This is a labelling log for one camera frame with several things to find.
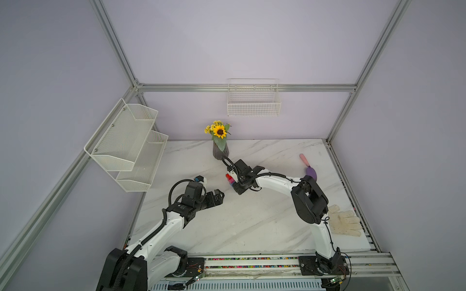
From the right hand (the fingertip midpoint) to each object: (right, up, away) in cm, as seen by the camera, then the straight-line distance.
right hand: (242, 191), depth 97 cm
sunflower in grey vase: (-12, +32, -4) cm, 35 cm away
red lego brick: (-7, +9, -4) cm, 12 cm away
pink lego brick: (-6, +6, -3) cm, 9 cm away
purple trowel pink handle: (+40, +11, +7) cm, 42 cm away
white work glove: (+49, -13, -12) cm, 52 cm away
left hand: (-13, -1, -12) cm, 18 cm away
